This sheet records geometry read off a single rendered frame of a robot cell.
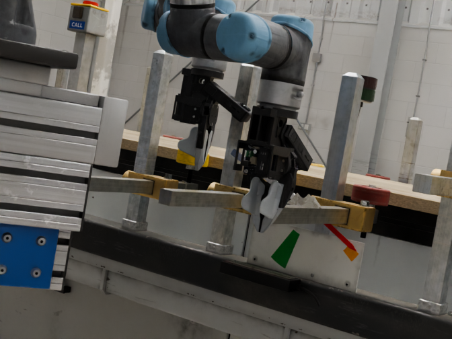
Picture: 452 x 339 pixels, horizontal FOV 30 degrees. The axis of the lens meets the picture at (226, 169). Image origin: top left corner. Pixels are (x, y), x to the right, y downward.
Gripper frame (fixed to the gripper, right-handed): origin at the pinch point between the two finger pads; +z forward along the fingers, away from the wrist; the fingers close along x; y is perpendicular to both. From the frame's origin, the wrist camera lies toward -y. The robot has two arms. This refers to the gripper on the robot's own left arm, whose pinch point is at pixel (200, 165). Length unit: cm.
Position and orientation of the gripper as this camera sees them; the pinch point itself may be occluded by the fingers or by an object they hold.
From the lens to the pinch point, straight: 179.8
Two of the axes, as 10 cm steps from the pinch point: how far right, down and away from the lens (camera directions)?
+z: -1.7, 9.8, 0.5
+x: -2.2, 0.1, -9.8
